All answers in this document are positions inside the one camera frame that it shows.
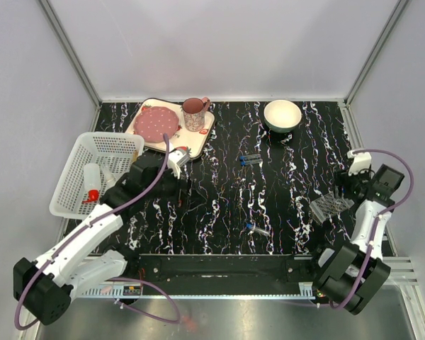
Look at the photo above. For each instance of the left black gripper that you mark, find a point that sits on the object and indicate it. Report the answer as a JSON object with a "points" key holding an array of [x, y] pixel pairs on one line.
{"points": [[180, 196]]}

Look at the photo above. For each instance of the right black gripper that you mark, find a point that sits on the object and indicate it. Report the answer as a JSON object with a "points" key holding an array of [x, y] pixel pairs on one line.
{"points": [[341, 178]]}

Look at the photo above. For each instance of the white wash bottle red cap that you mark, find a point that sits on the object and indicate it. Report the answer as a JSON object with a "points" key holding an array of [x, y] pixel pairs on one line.
{"points": [[92, 182]]}

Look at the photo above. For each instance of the wooden test tube clamp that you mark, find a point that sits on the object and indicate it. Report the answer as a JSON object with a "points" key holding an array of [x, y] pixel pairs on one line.
{"points": [[135, 156]]}

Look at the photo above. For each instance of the clear plastic funnel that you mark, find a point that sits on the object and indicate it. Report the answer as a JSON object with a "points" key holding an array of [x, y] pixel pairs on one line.
{"points": [[109, 178]]}

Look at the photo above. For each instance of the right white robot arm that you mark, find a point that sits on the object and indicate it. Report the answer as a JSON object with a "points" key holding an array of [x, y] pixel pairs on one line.
{"points": [[355, 271]]}

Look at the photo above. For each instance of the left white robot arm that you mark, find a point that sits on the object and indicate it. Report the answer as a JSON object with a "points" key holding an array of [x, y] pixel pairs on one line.
{"points": [[48, 285]]}

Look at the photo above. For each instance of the clear test tube rack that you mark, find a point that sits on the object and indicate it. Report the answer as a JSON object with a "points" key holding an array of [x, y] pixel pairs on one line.
{"points": [[328, 206]]}

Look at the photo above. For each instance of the white plastic perforated basket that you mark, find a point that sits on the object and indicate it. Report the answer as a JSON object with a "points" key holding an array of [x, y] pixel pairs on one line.
{"points": [[112, 149]]}

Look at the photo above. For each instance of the pink polka dot plate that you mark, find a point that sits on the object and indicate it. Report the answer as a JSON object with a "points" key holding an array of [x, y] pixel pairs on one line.
{"points": [[155, 121]]}

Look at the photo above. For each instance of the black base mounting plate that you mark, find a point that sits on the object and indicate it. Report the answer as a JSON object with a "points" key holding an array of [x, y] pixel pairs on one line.
{"points": [[233, 276]]}

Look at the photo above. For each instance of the pink patterned mug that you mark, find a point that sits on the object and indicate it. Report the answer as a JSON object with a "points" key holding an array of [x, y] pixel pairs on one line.
{"points": [[194, 110]]}

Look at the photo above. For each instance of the white ceramic bowl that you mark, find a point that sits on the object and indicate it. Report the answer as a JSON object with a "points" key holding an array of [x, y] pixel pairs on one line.
{"points": [[282, 116]]}

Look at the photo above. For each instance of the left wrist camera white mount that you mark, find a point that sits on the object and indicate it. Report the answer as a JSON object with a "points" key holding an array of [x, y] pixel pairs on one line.
{"points": [[178, 157]]}

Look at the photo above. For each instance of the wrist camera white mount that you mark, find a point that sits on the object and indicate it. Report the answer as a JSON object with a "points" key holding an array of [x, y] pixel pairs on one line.
{"points": [[178, 157], [360, 161]]}

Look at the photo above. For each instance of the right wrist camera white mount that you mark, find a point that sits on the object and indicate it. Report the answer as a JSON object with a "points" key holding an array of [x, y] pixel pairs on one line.
{"points": [[360, 161]]}

